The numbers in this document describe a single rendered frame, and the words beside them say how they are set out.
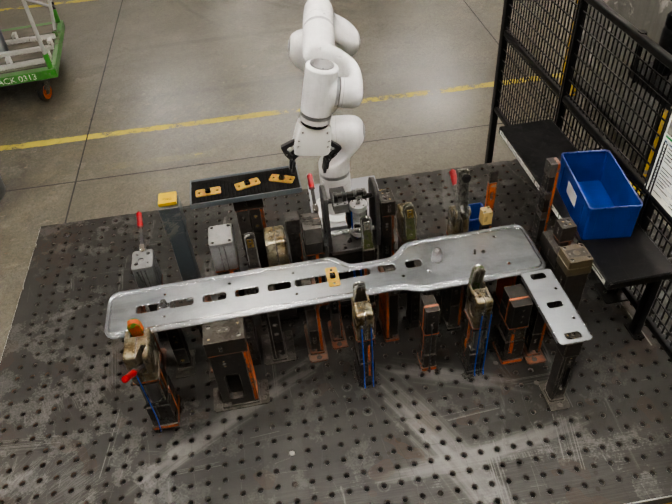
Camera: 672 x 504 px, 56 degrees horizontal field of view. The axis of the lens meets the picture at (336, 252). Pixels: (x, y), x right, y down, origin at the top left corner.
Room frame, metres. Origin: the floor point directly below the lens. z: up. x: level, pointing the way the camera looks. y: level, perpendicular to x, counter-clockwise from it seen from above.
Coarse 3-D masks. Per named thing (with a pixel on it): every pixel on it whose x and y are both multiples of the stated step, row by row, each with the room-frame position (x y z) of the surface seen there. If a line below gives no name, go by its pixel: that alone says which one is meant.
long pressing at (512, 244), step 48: (432, 240) 1.53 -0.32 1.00; (480, 240) 1.52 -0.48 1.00; (528, 240) 1.50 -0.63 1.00; (144, 288) 1.42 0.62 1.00; (192, 288) 1.41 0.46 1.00; (240, 288) 1.39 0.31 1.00; (288, 288) 1.37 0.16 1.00; (336, 288) 1.35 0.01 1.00; (384, 288) 1.34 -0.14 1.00; (432, 288) 1.32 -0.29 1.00
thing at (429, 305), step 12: (432, 300) 1.28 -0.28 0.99; (420, 312) 1.29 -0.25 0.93; (432, 312) 1.23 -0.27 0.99; (420, 324) 1.28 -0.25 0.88; (432, 324) 1.23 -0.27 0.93; (432, 336) 1.24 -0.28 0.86; (420, 348) 1.28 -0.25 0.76; (432, 348) 1.24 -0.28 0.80; (420, 360) 1.27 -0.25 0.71; (432, 360) 1.24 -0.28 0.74
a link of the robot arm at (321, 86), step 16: (320, 64) 1.46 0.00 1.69; (336, 64) 1.48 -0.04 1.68; (304, 80) 1.45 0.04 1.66; (320, 80) 1.42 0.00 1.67; (336, 80) 1.45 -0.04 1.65; (304, 96) 1.44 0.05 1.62; (320, 96) 1.42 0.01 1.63; (336, 96) 1.43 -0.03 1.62; (304, 112) 1.44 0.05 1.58; (320, 112) 1.42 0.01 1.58
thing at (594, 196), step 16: (576, 160) 1.74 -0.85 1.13; (592, 160) 1.74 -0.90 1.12; (608, 160) 1.72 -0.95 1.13; (560, 176) 1.71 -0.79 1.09; (576, 176) 1.74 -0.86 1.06; (592, 176) 1.74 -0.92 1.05; (608, 176) 1.69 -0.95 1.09; (624, 176) 1.59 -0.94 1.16; (560, 192) 1.68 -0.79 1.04; (576, 192) 1.56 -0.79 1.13; (592, 192) 1.68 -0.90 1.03; (608, 192) 1.66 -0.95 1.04; (624, 192) 1.56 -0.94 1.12; (576, 208) 1.54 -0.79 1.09; (592, 208) 1.45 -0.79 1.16; (608, 208) 1.44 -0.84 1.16; (624, 208) 1.44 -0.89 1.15; (640, 208) 1.45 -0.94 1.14; (576, 224) 1.51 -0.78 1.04; (592, 224) 1.45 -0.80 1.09; (608, 224) 1.45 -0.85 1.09; (624, 224) 1.44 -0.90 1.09
